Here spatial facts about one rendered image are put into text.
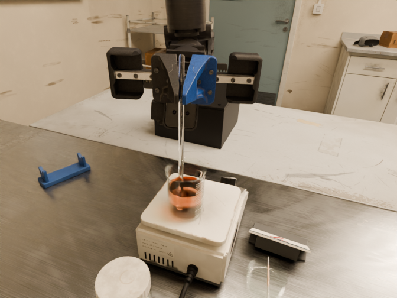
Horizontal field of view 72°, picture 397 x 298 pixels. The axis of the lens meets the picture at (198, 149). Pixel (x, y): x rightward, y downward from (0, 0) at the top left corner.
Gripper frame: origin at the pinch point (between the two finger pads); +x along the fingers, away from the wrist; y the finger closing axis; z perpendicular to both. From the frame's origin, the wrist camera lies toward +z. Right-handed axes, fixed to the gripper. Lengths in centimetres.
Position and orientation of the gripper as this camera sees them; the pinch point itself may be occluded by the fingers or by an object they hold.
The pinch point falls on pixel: (182, 88)
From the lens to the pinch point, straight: 30.5
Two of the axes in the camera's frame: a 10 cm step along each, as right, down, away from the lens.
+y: -10.0, -0.4, -0.1
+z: -0.4, 8.6, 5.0
